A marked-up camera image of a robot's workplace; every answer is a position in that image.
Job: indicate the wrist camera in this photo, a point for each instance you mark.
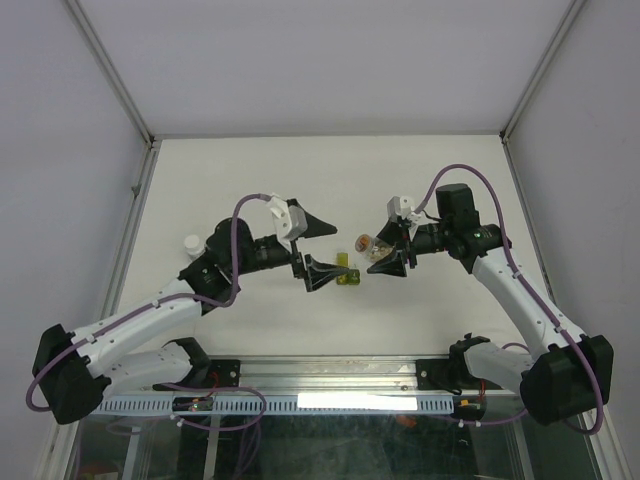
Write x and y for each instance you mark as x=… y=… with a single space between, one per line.
x=401 y=210
x=289 y=220

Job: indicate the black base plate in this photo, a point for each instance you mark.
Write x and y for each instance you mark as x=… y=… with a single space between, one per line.
x=215 y=373
x=447 y=375

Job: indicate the white slotted cable duct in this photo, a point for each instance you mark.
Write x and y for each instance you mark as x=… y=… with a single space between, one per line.
x=298 y=404

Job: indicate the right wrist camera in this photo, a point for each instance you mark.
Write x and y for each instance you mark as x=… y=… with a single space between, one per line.
x=401 y=210

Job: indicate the clear bottle orange pills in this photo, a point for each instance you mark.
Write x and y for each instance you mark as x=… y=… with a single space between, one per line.
x=377 y=251

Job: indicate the white cap pill bottle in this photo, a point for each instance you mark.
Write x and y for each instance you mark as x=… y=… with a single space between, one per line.
x=194 y=246

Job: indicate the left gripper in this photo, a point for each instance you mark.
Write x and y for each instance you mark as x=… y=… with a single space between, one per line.
x=316 y=274

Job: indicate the aluminium mounting rail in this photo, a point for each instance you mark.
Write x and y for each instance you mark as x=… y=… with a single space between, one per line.
x=320 y=375

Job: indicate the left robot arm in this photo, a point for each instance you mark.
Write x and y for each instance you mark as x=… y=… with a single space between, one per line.
x=242 y=244

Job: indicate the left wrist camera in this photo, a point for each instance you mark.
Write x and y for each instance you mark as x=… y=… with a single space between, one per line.
x=289 y=220

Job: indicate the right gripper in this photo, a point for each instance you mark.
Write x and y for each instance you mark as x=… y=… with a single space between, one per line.
x=395 y=233

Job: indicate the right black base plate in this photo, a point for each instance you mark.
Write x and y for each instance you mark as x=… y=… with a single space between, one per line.
x=447 y=375

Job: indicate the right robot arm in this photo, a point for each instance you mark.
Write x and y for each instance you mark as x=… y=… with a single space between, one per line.
x=564 y=372

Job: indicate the green pill box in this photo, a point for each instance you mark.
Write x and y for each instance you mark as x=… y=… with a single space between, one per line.
x=352 y=277

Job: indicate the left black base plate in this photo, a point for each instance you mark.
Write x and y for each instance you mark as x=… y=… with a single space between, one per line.
x=215 y=373

